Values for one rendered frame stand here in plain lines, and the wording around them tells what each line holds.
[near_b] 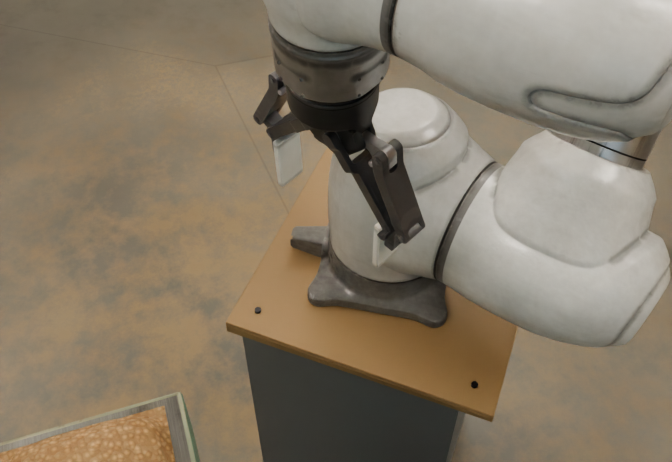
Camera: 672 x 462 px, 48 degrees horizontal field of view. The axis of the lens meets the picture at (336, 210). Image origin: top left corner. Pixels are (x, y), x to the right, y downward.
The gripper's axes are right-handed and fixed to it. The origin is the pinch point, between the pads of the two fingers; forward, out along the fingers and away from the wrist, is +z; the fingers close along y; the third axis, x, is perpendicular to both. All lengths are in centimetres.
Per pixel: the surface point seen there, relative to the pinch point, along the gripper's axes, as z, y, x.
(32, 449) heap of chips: -9.1, 3.8, -33.8
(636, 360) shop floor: 92, 29, 60
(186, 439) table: -6.8, 10.1, -25.4
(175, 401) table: -6.4, 7.0, -24.1
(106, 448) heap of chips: -9.8, 7.7, -30.0
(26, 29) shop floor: 108, -173, 27
